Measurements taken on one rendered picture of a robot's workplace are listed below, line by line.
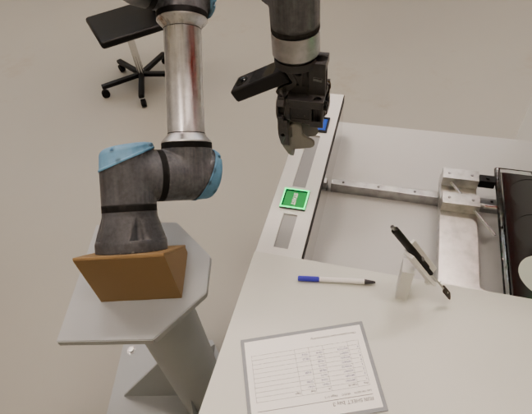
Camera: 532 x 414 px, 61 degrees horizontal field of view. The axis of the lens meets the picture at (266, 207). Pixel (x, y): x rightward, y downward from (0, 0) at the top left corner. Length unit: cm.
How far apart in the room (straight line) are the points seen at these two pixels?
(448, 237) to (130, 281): 69
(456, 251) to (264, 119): 192
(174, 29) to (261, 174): 145
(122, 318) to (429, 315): 63
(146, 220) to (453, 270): 64
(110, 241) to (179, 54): 43
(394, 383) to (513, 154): 81
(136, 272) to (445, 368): 60
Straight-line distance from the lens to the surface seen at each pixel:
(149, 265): 95
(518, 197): 116
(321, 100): 76
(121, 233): 96
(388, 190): 117
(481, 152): 137
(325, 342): 79
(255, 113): 283
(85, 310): 110
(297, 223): 94
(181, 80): 105
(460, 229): 108
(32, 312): 226
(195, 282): 105
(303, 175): 104
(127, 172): 97
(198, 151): 102
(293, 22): 70
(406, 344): 81
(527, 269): 104
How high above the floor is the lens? 169
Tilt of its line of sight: 48 degrees down
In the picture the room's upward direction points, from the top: 7 degrees counter-clockwise
